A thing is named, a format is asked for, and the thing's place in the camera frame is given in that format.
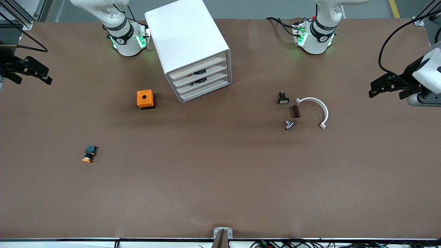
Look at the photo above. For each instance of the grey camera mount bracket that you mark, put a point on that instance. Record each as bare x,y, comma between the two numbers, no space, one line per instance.
223,234

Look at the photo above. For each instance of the white drawer cabinet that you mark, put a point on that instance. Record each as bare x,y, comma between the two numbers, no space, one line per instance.
179,31

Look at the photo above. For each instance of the orange button enclosure box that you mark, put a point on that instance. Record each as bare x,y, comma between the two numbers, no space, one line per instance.
144,98

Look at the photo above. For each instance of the yellow push button switch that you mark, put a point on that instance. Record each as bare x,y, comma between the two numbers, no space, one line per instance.
90,151

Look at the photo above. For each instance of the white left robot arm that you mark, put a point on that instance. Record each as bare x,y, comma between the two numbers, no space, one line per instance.
315,41

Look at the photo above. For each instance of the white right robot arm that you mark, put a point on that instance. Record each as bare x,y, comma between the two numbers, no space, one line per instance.
127,43

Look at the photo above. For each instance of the silver metal connector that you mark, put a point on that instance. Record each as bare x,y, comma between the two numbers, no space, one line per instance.
290,124

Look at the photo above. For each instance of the black switch with white face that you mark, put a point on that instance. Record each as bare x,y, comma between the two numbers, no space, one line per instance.
283,100

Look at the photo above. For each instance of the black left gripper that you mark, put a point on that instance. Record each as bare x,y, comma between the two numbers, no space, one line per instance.
409,75

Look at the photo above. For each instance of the white curved plastic bracket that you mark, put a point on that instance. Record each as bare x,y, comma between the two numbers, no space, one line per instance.
311,99

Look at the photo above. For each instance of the brown table cover sheet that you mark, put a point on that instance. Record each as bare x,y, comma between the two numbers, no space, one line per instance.
220,172

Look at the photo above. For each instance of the brown terminal block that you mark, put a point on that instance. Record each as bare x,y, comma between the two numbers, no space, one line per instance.
295,111

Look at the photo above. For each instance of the aluminium frame profile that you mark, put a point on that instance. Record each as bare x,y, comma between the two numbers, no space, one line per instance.
427,13
20,19

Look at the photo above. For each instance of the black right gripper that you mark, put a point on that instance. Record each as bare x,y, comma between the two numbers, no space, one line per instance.
6,62

